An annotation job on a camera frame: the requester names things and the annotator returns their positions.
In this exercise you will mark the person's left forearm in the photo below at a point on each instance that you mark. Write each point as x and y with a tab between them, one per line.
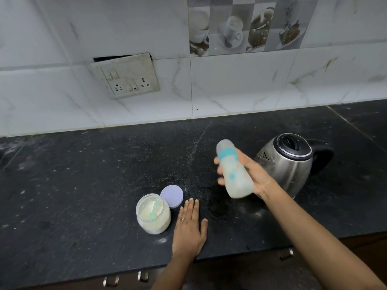
174	273

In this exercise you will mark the person's left thumb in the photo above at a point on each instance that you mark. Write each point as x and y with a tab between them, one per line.
204	231

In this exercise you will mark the person's right thumb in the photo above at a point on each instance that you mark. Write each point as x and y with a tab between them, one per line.
245	158

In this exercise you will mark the lilac round jar lid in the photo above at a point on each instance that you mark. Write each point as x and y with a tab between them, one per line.
171	196

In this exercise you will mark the person's left middle finger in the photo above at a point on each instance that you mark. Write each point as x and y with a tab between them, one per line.
190	209

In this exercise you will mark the clear jar of milk powder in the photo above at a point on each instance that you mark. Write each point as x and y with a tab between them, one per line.
153	214

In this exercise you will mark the person's right forearm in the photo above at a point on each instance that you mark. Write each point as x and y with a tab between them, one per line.
320	241

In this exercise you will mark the white wall socket switchboard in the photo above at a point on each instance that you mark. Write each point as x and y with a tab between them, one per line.
126	76

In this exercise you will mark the person's left hand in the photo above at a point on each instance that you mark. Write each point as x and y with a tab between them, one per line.
188	235

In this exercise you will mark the teal plastic scoop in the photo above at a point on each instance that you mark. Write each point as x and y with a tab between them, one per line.
155	206

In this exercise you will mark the decorative cups picture tile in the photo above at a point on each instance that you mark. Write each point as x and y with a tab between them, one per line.
246	24

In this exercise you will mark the stainless steel electric kettle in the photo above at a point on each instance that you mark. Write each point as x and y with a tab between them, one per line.
291	163

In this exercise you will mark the person's right hand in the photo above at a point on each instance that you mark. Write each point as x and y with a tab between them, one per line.
257	175

